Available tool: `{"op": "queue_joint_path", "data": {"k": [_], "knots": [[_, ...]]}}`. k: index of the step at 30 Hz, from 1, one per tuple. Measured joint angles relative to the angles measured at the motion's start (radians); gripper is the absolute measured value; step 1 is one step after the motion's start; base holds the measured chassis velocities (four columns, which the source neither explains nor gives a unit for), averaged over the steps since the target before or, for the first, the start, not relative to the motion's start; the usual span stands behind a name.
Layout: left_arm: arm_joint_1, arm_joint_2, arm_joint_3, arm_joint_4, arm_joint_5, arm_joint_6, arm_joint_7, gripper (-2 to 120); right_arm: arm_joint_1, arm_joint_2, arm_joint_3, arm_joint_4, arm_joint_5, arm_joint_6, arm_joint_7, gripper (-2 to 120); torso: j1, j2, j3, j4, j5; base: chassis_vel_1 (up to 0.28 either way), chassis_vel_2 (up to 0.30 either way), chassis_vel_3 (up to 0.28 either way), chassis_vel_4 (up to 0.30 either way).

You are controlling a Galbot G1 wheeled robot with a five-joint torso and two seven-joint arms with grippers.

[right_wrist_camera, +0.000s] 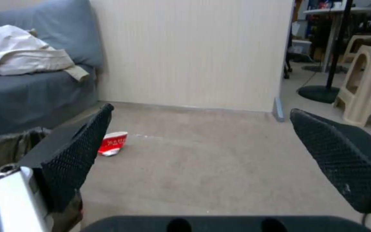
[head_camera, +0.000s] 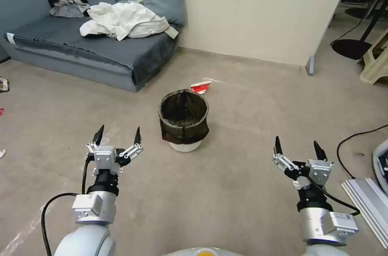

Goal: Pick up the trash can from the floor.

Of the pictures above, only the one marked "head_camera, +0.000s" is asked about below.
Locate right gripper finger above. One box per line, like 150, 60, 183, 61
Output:
314, 141, 334, 166
272, 136, 297, 173

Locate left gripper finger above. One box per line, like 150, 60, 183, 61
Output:
119, 126, 143, 159
85, 125, 105, 154

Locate white trash can black liner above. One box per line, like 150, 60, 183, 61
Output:
157, 88, 210, 152

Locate black floor stand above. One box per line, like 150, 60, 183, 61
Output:
330, 0, 388, 60

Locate silver aluminium rails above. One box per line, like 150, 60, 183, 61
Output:
342, 178, 388, 247

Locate pale plastic crate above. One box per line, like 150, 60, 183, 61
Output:
372, 143, 388, 191

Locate blue grey sofa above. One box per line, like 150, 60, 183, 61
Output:
0, 0, 187, 93

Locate beige plastic stool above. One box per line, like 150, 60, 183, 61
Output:
357, 24, 388, 87

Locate crumpled white sheet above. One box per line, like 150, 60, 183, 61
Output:
79, 1, 171, 41

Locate black floor cable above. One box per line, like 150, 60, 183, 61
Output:
337, 122, 388, 179

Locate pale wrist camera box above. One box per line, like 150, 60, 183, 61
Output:
306, 159, 334, 185
94, 145, 118, 172

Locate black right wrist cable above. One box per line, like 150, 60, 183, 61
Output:
306, 174, 361, 216

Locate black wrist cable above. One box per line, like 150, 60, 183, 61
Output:
41, 153, 95, 256
306, 174, 361, 216

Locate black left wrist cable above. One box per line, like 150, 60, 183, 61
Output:
41, 153, 95, 256

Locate grey wall end bracket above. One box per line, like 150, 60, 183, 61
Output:
305, 55, 316, 76

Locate thin black stand cable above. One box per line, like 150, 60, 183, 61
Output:
330, 10, 366, 45

